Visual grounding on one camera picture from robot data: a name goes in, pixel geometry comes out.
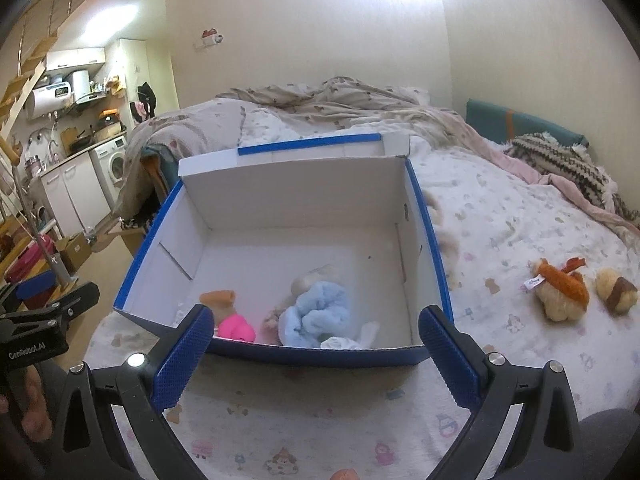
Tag white wall cabinet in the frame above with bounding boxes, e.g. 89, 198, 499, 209
45, 47, 107, 73

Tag teal headboard cushion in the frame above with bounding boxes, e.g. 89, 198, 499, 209
466, 99, 586, 149

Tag tan plush toy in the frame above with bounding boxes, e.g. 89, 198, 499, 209
199, 289, 237, 323

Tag pink blanket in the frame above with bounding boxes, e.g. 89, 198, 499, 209
425, 105, 640, 243

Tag printed white bed sheet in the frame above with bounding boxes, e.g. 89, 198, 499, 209
82, 105, 640, 480

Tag round white appliance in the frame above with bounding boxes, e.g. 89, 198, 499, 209
67, 70, 92, 104

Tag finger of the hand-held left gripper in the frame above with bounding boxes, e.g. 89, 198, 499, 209
0, 281, 101, 332

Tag black hanging garment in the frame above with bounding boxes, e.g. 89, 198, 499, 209
136, 81, 157, 112

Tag person's left hand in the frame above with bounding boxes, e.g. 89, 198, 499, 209
0, 362, 55, 442

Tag wall sticker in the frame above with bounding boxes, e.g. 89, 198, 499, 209
194, 27, 224, 52

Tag tall white cabinet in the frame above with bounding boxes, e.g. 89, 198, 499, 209
116, 38, 177, 128

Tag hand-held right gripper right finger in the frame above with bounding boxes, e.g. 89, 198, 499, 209
418, 305, 581, 480

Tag orange plush toy with tag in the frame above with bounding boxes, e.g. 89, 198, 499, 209
524, 256, 591, 322

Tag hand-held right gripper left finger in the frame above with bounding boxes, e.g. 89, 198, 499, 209
47, 304, 216, 480

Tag beige fluffy plush toy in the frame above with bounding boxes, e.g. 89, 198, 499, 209
424, 194, 462, 263

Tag white washing machine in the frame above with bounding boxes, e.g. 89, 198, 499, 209
89, 134, 129, 197

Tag wooden staircase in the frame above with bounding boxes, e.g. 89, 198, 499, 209
0, 32, 62, 166

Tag pink plastic container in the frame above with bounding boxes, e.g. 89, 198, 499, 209
4, 235, 57, 282

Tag brown and cream plush toy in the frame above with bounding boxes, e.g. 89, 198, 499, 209
594, 267, 639, 317

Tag white cardboard box blue edges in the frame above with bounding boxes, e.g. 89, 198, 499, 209
112, 132, 455, 368

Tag grey beige plush toy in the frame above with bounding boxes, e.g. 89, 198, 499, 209
291, 264, 347, 297

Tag beige printed duvet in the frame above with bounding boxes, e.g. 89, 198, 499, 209
117, 76, 481, 221

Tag white cloth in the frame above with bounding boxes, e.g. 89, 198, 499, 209
320, 321, 382, 351

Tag white water heater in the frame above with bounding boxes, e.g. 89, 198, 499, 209
25, 85, 76, 121

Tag white base cabinet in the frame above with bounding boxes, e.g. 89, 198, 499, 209
39, 152, 113, 241

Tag striped knitted blanket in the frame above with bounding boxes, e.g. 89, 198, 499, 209
504, 131, 640, 222

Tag person's grey pants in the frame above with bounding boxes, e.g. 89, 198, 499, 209
576, 406, 640, 480

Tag bright pink plush toy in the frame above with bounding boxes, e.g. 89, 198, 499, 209
216, 313, 257, 344

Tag light blue towel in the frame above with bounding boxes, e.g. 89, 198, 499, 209
278, 281, 369, 349

